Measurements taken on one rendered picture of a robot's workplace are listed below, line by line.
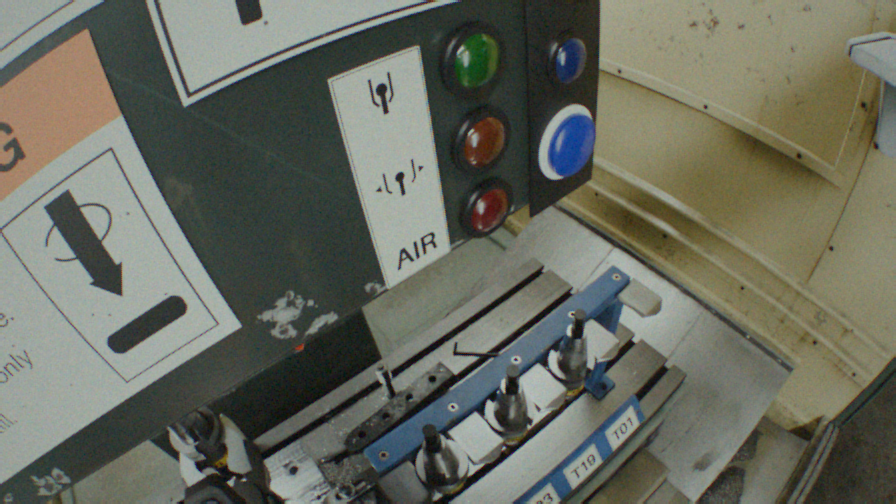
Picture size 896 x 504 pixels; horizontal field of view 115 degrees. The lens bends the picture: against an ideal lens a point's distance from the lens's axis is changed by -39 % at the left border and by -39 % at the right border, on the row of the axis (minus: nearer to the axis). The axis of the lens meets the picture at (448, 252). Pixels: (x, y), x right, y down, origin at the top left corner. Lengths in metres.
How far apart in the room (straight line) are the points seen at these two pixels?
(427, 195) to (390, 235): 0.02
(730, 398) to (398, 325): 1.02
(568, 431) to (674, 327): 0.44
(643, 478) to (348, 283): 1.00
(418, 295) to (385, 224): 1.41
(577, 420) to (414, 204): 0.82
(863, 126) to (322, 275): 0.84
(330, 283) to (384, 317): 1.38
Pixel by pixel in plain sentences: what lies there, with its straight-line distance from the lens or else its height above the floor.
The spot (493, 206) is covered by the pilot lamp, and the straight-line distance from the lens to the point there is 0.18.
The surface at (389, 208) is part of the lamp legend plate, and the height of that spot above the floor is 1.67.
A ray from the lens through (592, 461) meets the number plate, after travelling 0.89.
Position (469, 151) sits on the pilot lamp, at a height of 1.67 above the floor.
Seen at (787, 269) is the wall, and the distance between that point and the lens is 1.07.
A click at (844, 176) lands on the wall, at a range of 0.92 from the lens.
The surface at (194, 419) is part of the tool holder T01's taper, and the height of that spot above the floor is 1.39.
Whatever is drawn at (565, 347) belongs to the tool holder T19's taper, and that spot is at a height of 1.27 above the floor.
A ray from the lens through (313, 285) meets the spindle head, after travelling 0.16.
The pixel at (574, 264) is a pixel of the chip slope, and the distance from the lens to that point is 1.33.
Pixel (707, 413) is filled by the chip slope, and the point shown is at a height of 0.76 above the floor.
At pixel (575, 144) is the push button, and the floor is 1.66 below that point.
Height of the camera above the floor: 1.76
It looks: 44 degrees down
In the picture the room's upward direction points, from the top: 9 degrees counter-clockwise
